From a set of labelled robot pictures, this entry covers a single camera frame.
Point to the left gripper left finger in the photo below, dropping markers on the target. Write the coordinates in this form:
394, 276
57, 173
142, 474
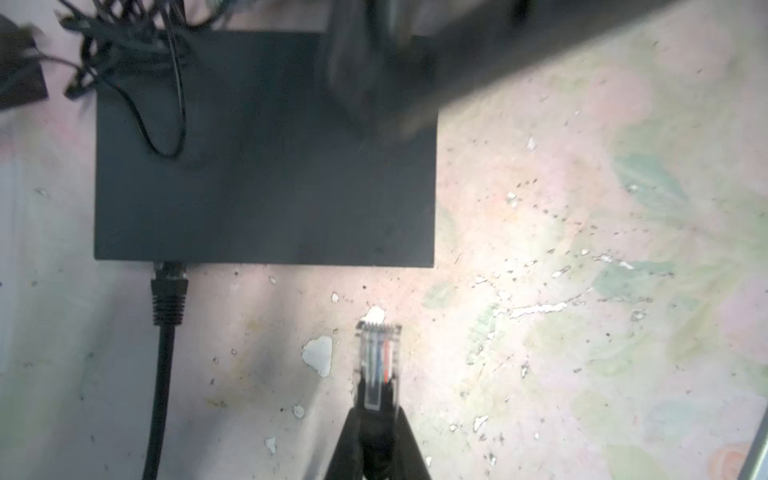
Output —
347, 459

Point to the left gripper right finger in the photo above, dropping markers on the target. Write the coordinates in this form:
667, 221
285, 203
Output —
409, 463

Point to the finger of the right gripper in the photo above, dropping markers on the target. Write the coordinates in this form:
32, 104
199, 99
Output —
392, 83

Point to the black power adapter with cord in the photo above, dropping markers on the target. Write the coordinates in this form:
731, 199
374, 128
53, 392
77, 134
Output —
119, 39

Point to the black network switch box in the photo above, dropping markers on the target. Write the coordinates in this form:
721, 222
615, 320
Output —
271, 171

